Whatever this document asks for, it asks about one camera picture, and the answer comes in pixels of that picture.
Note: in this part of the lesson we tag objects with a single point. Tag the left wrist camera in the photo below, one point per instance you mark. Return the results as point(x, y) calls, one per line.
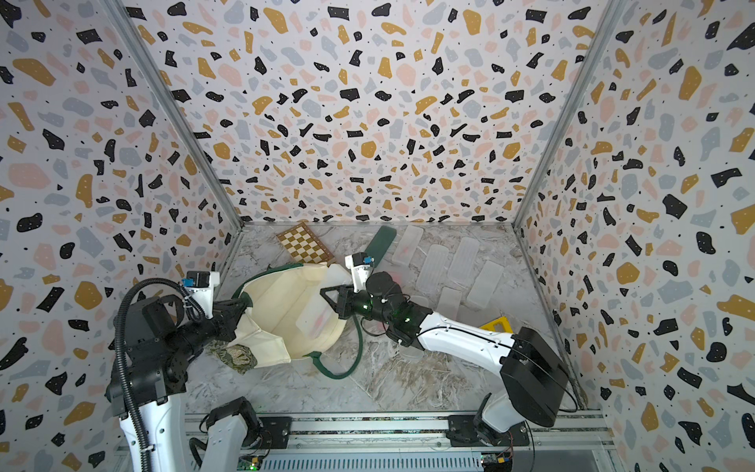
point(198, 292)

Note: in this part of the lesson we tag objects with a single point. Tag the wooden chess board box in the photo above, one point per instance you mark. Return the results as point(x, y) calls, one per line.
point(304, 246)

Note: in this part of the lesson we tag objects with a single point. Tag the dark green case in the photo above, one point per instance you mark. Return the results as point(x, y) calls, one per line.
point(380, 244)

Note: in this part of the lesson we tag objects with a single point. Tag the cream canvas tote bag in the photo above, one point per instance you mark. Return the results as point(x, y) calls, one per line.
point(267, 334)

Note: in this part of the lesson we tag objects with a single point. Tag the translucent case with pink mark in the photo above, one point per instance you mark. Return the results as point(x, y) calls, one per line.
point(317, 315)

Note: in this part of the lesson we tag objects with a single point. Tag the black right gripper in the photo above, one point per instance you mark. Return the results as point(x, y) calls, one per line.
point(346, 301)

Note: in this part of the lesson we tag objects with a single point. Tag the aluminium corner post right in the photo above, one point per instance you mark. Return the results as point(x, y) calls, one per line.
point(593, 56)

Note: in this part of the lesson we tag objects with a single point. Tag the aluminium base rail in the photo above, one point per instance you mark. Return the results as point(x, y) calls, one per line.
point(423, 441)

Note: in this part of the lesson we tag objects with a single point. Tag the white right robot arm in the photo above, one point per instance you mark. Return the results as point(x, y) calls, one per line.
point(534, 378)

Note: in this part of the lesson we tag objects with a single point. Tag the yellow triangular plastic piece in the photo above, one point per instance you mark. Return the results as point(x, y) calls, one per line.
point(501, 324)

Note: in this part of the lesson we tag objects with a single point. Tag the aluminium corner post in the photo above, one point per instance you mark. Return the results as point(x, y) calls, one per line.
point(118, 16)
point(593, 56)

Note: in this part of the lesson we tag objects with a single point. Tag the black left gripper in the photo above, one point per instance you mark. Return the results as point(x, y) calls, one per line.
point(225, 319)

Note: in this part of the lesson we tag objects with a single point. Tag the aluminium corner post left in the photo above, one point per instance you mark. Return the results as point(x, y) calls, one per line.
point(118, 16)

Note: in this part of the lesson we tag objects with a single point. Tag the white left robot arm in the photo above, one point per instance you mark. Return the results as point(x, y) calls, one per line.
point(148, 389)

